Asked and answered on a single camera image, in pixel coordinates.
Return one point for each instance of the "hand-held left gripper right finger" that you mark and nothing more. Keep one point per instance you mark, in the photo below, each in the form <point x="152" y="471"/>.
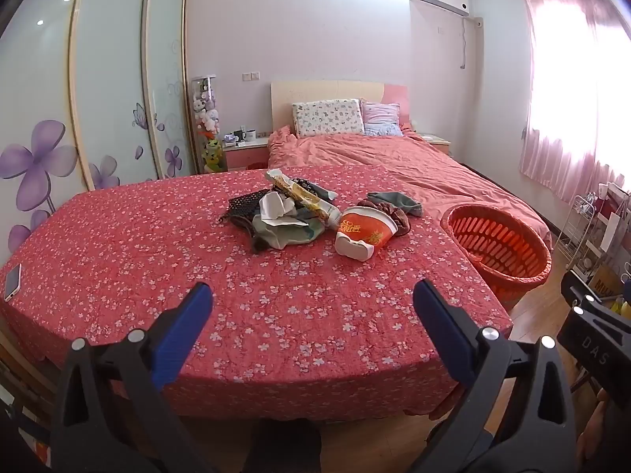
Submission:
<point x="443" y="325"/>

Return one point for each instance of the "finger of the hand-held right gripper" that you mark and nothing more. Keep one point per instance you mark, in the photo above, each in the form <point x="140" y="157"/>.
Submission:
<point x="579" y="288"/>

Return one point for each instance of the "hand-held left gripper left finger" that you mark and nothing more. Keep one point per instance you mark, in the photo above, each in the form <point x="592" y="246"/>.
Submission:
<point x="182" y="325"/>

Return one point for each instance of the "orange plastic basket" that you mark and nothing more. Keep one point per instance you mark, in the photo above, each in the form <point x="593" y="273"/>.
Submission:
<point x="493" y="251"/>

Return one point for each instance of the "brown scrunchie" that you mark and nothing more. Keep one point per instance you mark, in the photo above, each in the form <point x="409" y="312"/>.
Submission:
<point x="397" y="219"/>

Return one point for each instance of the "orange white noodle bowl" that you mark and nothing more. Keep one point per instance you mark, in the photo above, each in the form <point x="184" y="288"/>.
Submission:
<point x="367" y="229"/>

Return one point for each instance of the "grey green sock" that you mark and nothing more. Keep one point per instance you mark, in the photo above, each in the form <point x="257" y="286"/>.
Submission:
<point x="402" y="202"/>
<point x="286" y="236"/>

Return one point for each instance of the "black mesh pouch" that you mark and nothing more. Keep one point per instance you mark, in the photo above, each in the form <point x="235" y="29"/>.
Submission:
<point x="244" y="204"/>

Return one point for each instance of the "white paper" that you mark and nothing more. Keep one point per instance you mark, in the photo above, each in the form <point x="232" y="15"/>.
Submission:
<point x="273" y="207"/>

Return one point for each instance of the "white yellow snack packet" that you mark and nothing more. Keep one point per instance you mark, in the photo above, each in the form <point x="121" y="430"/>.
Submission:
<point x="296" y="192"/>

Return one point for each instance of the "person's right hand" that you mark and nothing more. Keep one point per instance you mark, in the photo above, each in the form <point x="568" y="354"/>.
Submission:
<point x="594" y="423"/>

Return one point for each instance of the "brown cardboard box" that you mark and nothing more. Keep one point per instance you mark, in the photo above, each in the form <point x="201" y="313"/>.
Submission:
<point x="606" y="281"/>

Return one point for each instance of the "red floral tablecloth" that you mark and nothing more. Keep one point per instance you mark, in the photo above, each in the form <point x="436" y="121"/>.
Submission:
<point x="148" y="236"/>

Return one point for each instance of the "wooden chair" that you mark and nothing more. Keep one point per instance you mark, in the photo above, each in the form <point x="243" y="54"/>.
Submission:
<point x="24" y="384"/>

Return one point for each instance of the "green plush toy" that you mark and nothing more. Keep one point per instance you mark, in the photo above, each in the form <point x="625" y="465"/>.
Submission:
<point x="211" y="155"/>

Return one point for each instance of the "white smartphone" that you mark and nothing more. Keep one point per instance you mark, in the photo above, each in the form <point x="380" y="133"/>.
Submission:
<point x="13" y="283"/>

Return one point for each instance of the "pink duvet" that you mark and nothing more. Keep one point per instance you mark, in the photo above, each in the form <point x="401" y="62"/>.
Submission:
<point x="394" y="157"/>

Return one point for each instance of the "pink curtain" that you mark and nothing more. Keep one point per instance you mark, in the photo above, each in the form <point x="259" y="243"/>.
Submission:
<point x="557" y="108"/>

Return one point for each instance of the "pink white nightstand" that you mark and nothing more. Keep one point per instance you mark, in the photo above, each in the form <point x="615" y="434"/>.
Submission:
<point x="436" y="143"/>
<point x="246" y="155"/>

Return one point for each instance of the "black mug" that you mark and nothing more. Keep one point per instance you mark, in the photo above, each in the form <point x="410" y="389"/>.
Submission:
<point x="239" y="135"/>

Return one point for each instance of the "white mug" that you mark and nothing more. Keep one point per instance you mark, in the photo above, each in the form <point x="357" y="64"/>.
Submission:
<point x="250" y="135"/>

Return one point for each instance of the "pink striped pillow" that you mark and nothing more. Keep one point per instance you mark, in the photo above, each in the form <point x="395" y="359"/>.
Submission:
<point x="382" y="118"/>

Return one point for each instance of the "clear cylinder of plush toys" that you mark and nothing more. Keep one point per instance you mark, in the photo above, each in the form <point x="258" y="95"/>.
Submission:
<point x="206" y="108"/>

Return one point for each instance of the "floral print pillow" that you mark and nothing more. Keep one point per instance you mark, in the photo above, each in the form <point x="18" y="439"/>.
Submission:
<point x="328" y="118"/>

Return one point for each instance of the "floral sliding door wardrobe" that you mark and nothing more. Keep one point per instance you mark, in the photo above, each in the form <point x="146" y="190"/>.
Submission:
<point x="108" y="83"/>

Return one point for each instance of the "beige pink headboard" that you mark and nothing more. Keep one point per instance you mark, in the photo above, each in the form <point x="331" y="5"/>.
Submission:
<point x="320" y="91"/>

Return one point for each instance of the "air conditioner pipe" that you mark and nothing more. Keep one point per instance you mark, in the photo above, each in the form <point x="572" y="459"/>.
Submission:
<point x="463" y="39"/>

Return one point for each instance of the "white wall socket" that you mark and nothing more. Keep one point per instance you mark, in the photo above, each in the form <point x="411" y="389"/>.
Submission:
<point x="250" y="76"/>

